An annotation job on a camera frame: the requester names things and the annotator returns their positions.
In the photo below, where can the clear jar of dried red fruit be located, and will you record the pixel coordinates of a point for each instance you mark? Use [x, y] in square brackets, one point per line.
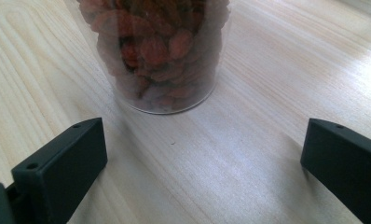
[162, 53]

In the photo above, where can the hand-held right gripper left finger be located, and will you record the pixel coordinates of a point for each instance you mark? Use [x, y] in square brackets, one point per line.
[61, 169]

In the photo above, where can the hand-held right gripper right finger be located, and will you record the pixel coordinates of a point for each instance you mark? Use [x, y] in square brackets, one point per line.
[345, 158]

